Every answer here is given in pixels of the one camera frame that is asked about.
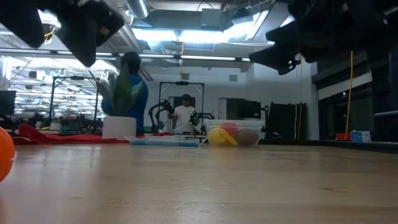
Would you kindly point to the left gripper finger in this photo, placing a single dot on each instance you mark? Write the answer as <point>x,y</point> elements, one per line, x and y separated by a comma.
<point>84,31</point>
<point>21,21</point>

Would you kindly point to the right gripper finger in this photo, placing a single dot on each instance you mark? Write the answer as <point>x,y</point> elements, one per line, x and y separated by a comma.
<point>275,59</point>
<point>289,34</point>

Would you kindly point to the red toy tomato green top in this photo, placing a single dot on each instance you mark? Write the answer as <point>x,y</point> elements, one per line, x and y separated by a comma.
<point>229,127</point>

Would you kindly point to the brown toy kiwi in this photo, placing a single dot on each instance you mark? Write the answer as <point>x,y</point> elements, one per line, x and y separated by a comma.
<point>247,137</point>

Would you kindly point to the yellow toy banana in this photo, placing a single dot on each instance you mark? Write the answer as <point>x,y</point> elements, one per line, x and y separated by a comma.
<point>228,137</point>

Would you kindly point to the yellow toy lemon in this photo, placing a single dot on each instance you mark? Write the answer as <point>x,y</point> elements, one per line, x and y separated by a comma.
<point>215,137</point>

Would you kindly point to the black background robot arm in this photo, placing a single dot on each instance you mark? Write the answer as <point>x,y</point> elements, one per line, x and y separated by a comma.
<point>199,115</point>
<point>161,107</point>

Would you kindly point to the clear plastic tupperware container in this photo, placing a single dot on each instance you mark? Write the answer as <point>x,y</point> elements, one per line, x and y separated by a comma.
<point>236,124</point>

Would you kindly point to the long ceiling light strip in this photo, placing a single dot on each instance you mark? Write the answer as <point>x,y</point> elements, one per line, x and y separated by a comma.
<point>202,58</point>

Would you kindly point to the bright ceiling light panel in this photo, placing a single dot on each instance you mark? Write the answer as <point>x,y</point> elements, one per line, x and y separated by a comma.
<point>202,35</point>

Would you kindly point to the dark computer monitor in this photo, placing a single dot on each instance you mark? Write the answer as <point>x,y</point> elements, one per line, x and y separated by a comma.
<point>7,102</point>

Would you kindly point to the person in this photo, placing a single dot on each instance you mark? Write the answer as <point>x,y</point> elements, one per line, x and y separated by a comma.
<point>140,105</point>
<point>184,116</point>

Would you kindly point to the small red box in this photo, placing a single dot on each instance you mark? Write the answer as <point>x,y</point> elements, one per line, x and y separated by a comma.
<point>343,137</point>

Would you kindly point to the red cloth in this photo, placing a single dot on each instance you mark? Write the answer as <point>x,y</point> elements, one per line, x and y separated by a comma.
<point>46,135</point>

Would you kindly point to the small blue box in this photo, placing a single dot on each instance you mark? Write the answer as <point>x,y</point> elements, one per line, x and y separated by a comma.
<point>362,136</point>

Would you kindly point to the orange toy fruit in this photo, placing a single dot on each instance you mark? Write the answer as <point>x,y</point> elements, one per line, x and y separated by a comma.
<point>4,152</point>

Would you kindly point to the clear lid blue rim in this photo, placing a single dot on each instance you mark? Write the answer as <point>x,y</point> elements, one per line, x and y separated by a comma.
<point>161,141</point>

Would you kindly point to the black gantry frame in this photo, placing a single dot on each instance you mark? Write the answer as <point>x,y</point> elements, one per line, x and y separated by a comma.
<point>182,83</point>
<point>76,77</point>

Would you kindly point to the dark wall screen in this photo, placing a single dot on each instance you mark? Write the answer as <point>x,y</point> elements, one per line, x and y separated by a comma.
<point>248,109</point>

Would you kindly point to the black wall panel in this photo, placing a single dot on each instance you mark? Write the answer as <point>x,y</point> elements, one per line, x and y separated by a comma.
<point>286,115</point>

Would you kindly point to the silver ceiling duct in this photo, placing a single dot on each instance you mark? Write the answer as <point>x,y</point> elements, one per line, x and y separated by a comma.
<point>138,7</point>

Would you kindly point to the black aluminium table frame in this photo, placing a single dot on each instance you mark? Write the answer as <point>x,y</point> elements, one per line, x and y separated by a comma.
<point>357,146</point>

